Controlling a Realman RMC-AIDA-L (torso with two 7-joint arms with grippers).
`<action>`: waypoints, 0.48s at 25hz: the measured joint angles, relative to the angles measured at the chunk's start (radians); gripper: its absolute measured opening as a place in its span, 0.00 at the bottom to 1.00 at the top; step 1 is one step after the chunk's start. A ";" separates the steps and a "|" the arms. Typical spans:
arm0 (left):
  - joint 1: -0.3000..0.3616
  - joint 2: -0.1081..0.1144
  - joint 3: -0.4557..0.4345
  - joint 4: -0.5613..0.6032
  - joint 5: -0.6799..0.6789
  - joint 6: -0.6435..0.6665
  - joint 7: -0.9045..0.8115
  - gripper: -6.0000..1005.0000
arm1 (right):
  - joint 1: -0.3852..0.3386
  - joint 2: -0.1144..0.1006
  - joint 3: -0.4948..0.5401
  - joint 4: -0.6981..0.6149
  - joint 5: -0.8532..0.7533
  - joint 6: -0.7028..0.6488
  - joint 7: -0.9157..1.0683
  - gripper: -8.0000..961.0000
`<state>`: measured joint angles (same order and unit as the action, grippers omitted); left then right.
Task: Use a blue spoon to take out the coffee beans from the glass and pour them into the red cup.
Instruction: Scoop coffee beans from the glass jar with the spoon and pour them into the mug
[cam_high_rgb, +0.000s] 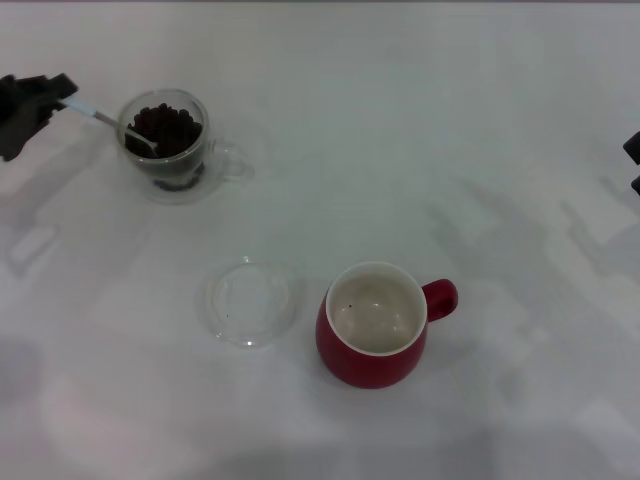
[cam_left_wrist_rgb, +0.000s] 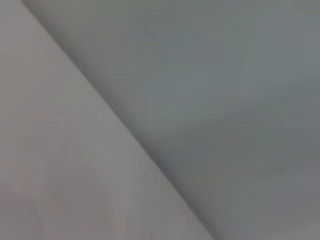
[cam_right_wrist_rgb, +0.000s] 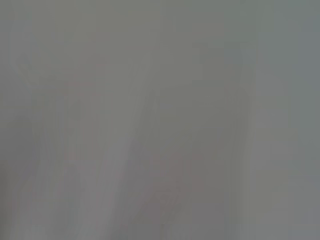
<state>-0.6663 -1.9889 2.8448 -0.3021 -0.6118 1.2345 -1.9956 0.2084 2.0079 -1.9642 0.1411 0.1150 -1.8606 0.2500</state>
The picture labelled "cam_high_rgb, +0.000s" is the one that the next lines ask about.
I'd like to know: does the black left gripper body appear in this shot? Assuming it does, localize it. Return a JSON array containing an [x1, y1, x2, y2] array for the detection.
[[0, 73, 56, 164]]

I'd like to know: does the spoon with light blue handle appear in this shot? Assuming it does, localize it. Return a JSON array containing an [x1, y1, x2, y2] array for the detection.
[[62, 97, 160, 157]]

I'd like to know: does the double-walled glass cup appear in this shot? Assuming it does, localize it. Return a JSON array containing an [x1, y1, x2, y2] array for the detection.
[[117, 88, 255, 204]]

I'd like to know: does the red ceramic mug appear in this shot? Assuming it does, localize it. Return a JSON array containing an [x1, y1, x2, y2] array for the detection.
[[314, 260, 459, 390]]

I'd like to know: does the pile of coffee beans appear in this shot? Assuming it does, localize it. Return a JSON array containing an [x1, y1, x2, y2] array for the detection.
[[124, 102, 206, 194]]

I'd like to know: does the clear glass saucer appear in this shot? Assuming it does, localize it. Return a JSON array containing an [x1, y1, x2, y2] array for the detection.
[[199, 255, 306, 350]]

